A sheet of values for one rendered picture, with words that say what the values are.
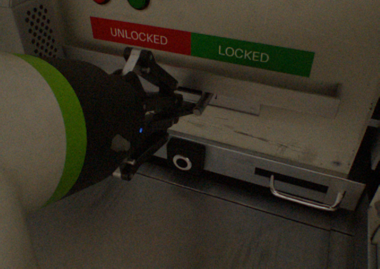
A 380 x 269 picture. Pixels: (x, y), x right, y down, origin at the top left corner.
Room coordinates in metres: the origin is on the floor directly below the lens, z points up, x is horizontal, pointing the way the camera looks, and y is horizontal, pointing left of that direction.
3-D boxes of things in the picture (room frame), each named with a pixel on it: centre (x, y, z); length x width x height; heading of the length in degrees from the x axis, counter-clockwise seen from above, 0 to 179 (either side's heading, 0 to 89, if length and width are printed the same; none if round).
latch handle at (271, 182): (0.34, -0.17, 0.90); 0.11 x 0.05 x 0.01; 68
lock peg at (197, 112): (0.41, -0.02, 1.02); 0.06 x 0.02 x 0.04; 158
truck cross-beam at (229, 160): (0.45, -0.01, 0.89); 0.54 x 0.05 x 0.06; 68
